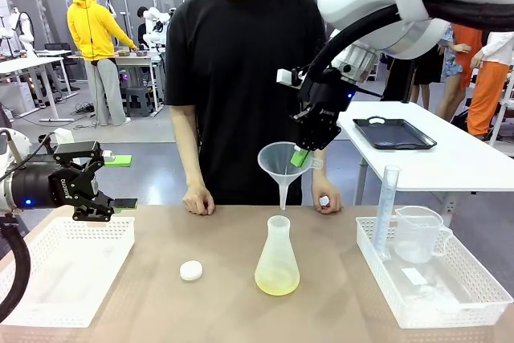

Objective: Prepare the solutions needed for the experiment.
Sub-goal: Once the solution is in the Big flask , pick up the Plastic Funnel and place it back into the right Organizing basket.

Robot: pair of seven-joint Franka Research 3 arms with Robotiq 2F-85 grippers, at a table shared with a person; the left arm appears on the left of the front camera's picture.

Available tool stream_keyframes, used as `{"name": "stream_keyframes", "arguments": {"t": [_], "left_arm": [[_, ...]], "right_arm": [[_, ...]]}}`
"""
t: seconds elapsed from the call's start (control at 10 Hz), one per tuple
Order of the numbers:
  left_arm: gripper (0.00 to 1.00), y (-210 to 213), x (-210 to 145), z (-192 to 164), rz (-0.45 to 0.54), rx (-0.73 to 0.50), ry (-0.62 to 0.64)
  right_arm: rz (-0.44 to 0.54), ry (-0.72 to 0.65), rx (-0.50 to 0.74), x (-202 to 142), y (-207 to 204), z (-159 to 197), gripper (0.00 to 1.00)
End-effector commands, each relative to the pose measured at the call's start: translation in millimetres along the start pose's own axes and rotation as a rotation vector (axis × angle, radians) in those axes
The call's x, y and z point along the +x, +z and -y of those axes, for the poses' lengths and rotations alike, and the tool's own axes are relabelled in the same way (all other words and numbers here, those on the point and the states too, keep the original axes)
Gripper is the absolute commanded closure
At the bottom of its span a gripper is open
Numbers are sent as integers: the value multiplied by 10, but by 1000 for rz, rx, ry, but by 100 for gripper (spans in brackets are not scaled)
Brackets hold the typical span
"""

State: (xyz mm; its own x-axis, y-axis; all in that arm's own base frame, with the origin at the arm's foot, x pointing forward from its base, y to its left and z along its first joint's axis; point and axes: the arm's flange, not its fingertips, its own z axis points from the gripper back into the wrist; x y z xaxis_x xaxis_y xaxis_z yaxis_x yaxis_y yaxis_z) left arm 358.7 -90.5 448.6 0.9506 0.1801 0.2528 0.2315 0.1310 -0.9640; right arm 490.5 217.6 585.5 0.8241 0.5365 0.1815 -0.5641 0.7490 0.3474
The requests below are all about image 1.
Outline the white background desk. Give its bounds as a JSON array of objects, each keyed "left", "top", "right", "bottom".
[{"left": 0, "top": 55, "right": 75, "bottom": 123}]

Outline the person in black t-shirt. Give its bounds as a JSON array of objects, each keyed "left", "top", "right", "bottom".
[{"left": 163, "top": 0, "right": 327, "bottom": 206}]

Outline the person in black clothes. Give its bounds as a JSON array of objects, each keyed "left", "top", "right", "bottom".
[{"left": 381, "top": 47, "right": 443, "bottom": 104}]

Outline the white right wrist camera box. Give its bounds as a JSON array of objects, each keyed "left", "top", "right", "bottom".
[{"left": 275, "top": 68, "right": 300, "bottom": 87}]

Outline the plastic flask with yellow liquid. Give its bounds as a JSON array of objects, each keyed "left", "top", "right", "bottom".
[{"left": 254, "top": 215, "right": 301, "bottom": 296}]

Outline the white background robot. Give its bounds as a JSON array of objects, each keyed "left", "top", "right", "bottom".
[{"left": 143, "top": 6, "right": 173, "bottom": 50}]

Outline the person's right hand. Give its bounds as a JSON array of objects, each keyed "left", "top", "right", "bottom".
[{"left": 182, "top": 186, "right": 217, "bottom": 215}]

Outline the person's left forearm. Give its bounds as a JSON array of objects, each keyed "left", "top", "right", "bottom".
[{"left": 311, "top": 149, "right": 328, "bottom": 187}]

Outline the clear plastic measuring beaker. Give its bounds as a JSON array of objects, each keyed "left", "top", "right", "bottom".
[{"left": 392, "top": 205, "right": 454, "bottom": 264}]

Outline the white paper label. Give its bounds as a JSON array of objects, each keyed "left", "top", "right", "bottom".
[{"left": 401, "top": 267, "right": 427, "bottom": 284}]

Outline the person in orange trousers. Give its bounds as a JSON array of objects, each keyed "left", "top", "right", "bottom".
[{"left": 467, "top": 31, "right": 514, "bottom": 139}]

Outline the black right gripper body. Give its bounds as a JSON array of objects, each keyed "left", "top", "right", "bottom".
[{"left": 296, "top": 68, "right": 357, "bottom": 152}]

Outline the black rectangular tray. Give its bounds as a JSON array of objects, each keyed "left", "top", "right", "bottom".
[{"left": 352, "top": 116, "right": 438, "bottom": 151}]

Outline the person in yellow hoodie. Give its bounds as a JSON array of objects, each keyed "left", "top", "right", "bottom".
[{"left": 66, "top": 0, "right": 137, "bottom": 127}]

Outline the white side table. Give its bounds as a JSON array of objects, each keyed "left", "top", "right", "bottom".
[{"left": 337, "top": 100, "right": 514, "bottom": 215}]

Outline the white perforated plastic basket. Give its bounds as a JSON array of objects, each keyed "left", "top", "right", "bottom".
[
  {"left": 0, "top": 216, "right": 136, "bottom": 328},
  {"left": 355, "top": 214, "right": 514, "bottom": 330}
]

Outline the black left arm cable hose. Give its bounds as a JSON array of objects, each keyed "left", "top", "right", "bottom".
[{"left": 0, "top": 214, "right": 32, "bottom": 322}]

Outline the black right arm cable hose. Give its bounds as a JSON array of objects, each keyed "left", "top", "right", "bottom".
[{"left": 299, "top": 0, "right": 514, "bottom": 91}]

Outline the person's right forearm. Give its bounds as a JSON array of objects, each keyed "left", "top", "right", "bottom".
[{"left": 175, "top": 129, "right": 206, "bottom": 194}]

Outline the black step stool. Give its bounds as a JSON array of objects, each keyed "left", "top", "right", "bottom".
[{"left": 123, "top": 85, "right": 156, "bottom": 118}]

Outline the person in blue floral dress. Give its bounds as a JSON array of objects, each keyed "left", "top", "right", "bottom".
[{"left": 436, "top": 23, "right": 483, "bottom": 121}]

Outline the clear plastic funnel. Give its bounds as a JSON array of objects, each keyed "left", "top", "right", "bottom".
[{"left": 257, "top": 141, "right": 324, "bottom": 211}]

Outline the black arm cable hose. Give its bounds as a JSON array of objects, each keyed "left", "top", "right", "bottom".
[
  {"left": 299, "top": 0, "right": 514, "bottom": 91},
  {"left": 0, "top": 214, "right": 32, "bottom": 322}
]

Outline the white round cap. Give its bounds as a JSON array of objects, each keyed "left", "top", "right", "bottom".
[{"left": 179, "top": 261, "right": 204, "bottom": 281}]

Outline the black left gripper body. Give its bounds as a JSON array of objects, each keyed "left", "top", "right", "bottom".
[{"left": 10, "top": 164, "right": 100, "bottom": 210}]

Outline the person's left hand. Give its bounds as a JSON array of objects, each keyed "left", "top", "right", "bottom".
[{"left": 311, "top": 181, "right": 345, "bottom": 214}]

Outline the white humanoid robot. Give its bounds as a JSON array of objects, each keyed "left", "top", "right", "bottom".
[{"left": 6, "top": 7, "right": 36, "bottom": 59}]

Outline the clear graduated cylinder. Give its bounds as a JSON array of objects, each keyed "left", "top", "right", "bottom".
[{"left": 371, "top": 164, "right": 402, "bottom": 262}]

